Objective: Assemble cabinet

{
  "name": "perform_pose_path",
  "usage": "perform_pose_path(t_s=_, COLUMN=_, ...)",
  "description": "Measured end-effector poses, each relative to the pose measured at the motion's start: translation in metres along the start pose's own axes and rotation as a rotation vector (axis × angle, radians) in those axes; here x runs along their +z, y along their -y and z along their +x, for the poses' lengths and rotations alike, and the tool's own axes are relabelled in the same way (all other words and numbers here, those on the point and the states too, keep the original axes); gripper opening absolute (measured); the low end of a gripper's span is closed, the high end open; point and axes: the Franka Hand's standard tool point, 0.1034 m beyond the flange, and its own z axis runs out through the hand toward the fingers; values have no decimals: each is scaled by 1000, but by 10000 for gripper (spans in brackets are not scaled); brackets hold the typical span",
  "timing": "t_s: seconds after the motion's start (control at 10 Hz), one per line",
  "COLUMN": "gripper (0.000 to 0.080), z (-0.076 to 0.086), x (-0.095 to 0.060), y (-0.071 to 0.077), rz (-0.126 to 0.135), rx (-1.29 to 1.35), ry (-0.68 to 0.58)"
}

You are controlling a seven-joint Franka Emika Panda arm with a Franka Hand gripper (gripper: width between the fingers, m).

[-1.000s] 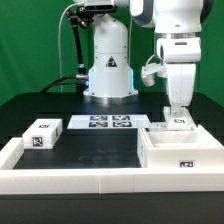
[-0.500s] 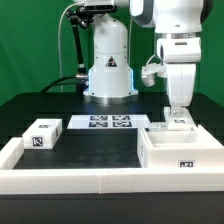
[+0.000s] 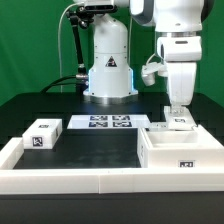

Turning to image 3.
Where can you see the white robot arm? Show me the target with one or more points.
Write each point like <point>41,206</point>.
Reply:
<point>111,79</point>

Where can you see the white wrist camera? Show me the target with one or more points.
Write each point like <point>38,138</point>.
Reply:
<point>148,72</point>

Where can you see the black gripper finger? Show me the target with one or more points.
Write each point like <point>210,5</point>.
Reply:
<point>177,109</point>

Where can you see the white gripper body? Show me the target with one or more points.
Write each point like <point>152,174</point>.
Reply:
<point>180,56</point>

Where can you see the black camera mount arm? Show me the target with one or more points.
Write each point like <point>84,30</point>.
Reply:
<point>78,40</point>

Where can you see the white door panel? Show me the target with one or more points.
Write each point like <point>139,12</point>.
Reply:
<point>158,126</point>
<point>183,122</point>

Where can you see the white cabinet top block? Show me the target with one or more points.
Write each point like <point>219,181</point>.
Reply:
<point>42,134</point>

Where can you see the white U-shaped fence frame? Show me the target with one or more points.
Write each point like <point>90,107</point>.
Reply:
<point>15,181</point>

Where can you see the white cabinet body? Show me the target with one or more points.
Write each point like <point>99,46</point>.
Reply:
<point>179,149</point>

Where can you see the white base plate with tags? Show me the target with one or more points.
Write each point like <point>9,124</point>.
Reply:
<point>108,121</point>

